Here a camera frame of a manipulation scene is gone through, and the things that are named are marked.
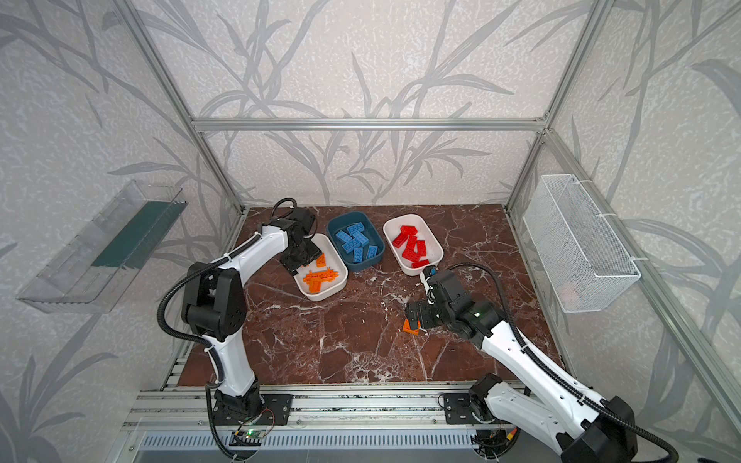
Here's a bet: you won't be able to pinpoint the clear plastic wall tray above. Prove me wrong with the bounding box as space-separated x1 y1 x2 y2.
17 181 187 314

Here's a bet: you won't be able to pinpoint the orange hinged plate bricks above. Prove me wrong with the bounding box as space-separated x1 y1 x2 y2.
303 268 339 294

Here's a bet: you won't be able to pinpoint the white wire mesh basket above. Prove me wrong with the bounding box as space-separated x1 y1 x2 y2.
523 174 642 314

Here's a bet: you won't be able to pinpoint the aluminium front rail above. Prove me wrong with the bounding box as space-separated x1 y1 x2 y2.
120 381 609 432

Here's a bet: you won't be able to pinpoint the controller board with wires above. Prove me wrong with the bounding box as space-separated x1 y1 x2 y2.
229 426 274 449
471 428 520 459

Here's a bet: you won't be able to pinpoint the left controller board with wires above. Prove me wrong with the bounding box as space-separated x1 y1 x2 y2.
229 426 274 449

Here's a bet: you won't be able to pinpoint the right controller board with wires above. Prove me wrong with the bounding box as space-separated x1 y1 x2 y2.
471 428 520 459

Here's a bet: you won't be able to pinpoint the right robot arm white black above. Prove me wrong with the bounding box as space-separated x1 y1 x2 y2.
405 264 679 462

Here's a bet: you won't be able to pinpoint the white plastic bin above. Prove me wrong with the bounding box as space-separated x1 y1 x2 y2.
293 233 349 302
383 214 445 276

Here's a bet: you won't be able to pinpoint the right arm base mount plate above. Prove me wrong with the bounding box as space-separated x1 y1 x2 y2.
437 393 479 426

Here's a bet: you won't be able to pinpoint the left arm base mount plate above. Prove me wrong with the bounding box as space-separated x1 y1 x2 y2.
230 394 293 426

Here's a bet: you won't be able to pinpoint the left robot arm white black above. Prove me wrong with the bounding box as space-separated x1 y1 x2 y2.
156 197 321 420

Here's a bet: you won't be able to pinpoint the blue long brick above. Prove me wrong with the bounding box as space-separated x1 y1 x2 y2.
343 239 361 253
352 231 370 247

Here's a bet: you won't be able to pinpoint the teal plastic bin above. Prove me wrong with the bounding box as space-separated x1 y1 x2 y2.
327 211 385 272

